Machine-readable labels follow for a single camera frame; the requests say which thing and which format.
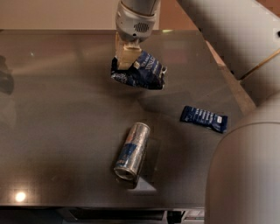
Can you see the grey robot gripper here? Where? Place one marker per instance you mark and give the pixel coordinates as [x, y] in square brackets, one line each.
[131, 25]

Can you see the blue chip bag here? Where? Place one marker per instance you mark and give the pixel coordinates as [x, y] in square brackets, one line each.
[145, 72]

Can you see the dark blue snack bar wrapper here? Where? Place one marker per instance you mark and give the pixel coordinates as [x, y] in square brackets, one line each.
[205, 118]

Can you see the silver blue energy drink can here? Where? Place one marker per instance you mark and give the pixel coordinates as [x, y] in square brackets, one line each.
[129, 162]

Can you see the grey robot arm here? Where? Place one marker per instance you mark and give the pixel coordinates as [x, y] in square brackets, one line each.
[243, 181]

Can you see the black device under table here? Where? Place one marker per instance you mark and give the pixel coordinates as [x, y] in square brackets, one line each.
[188, 216]

